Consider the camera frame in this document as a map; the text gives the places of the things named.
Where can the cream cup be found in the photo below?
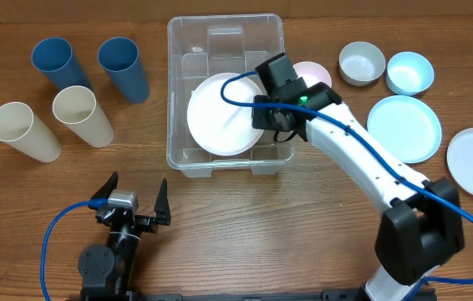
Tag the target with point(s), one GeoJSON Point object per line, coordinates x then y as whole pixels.
{"type": "Point", "coordinates": [78, 109]}
{"type": "Point", "coordinates": [24, 131]}

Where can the dark blue cup far left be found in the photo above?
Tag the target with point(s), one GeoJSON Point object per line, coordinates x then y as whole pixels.
{"type": "Point", "coordinates": [55, 59]}

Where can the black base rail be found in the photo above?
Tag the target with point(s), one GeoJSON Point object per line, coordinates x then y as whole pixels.
{"type": "Point", "coordinates": [343, 294]}

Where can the clear plastic storage bin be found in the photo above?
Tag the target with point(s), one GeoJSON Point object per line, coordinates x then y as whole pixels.
{"type": "Point", "coordinates": [200, 47]}

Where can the pink bowl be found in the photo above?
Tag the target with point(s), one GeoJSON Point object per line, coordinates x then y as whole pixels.
{"type": "Point", "coordinates": [312, 73]}

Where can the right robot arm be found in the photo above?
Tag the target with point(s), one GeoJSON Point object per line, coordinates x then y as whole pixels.
{"type": "Point", "coordinates": [420, 220]}

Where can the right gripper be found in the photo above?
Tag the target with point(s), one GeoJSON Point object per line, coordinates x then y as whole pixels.
{"type": "Point", "coordinates": [256, 119]}

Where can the light blue plate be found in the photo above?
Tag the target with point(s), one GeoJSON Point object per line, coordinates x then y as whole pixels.
{"type": "Point", "coordinates": [406, 127]}

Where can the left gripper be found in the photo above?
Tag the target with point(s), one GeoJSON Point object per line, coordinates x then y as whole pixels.
{"type": "Point", "coordinates": [162, 210]}

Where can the pink plate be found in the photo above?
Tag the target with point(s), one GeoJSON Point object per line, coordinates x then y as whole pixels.
{"type": "Point", "coordinates": [218, 127]}

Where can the grey bowl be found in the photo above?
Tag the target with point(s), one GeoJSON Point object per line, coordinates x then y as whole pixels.
{"type": "Point", "coordinates": [361, 63]}

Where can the light blue bowl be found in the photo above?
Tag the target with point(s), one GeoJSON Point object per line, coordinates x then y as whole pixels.
{"type": "Point", "coordinates": [409, 73]}

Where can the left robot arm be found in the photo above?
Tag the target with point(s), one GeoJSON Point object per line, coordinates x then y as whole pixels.
{"type": "Point", "coordinates": [106, 268]}

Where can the dark blue cup near bin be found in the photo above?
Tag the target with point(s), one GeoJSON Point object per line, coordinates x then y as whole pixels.
{"type": "Point", "coordinates": [120, 59]}

